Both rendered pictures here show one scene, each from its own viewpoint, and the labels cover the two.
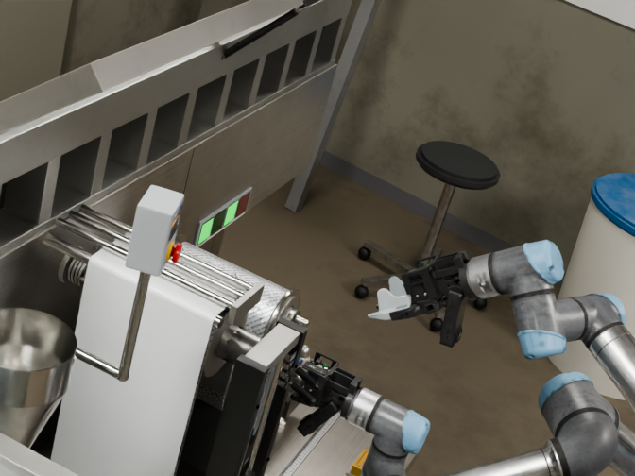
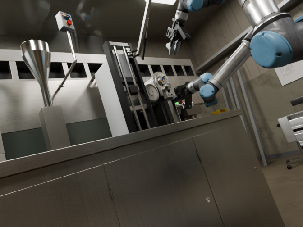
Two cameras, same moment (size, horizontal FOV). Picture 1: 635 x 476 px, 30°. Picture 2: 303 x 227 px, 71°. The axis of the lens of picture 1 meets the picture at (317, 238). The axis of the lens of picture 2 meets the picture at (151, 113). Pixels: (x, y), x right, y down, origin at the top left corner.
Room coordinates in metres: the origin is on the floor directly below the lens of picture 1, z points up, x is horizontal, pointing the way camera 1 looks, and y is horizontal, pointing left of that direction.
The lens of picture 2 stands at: (0.67, -0.63, 0.79)
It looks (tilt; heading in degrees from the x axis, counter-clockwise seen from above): 11 degrees up; 33
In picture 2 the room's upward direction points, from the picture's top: 18 degrees counter-clockwise
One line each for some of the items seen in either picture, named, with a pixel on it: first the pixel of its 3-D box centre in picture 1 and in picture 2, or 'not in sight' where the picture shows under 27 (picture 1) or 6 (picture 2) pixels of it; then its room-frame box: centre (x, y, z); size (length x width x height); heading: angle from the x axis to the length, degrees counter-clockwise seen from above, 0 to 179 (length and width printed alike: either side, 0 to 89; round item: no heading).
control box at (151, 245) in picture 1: (160, 231); (65, 21); (1.41, 0.21, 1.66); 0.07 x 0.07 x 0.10; 89
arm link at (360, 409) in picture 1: (362, 409); (193, 87); (1.92, -0.18, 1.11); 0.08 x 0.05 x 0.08; 163
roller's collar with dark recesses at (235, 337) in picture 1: (241, 347); not in sight; (1.68, 0.07, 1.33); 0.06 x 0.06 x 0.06; 73
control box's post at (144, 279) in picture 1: (135, 319); (71, 45); (1.41, 0.22, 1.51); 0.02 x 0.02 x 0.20
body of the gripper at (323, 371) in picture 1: (327, 387); (184, 91); (1.95, -0.10, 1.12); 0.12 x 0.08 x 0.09; 73
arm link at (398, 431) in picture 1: (398, 427); (203, 81); (1.90, -0.26, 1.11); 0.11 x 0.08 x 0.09; 73
